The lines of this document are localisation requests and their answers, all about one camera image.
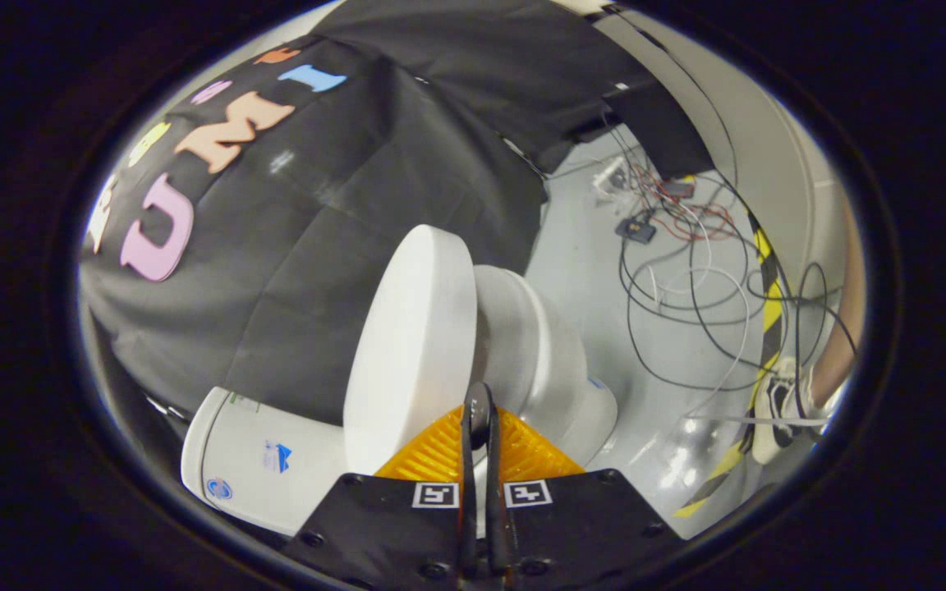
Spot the dark blue small device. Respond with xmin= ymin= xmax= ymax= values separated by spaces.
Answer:
xmin=615 ymin=211 xmax=658 ymax=245

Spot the black floor cable tangle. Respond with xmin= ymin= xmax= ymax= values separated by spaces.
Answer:
xmin=617 ymin=123 xmax=861 ymax=396

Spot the black backdrop cloth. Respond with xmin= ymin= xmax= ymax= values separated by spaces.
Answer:
xmin=79 ymin=0 xmax=717 ymax=428

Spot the person's shoe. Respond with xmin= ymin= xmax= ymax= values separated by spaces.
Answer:
xmin=750 ymin=356 xmax=821 ymax=467

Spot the white toilet lid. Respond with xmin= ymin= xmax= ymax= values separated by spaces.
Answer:
xmin=343 ymin=224 xmax=479 ymax=477

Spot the yellow black floor tape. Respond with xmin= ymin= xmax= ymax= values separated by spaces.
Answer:
xmin=673 ymin=226 xmax=796 ymax=520

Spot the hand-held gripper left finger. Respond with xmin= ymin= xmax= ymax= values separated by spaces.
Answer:
xmin=282 ymin=384 xmax=478 ymax=591

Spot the red wire tangle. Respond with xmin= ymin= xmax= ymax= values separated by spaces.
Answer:
xmin=631 ymin=160 xmax=738 ymax=244

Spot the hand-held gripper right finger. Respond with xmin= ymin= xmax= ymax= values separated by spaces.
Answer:
xmin=481 ymin=386 xmax=685 ymax=591

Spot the white ceramic toilet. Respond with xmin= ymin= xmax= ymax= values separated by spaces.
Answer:
xmin=181 ymin=264 xmax=618 ymax=536

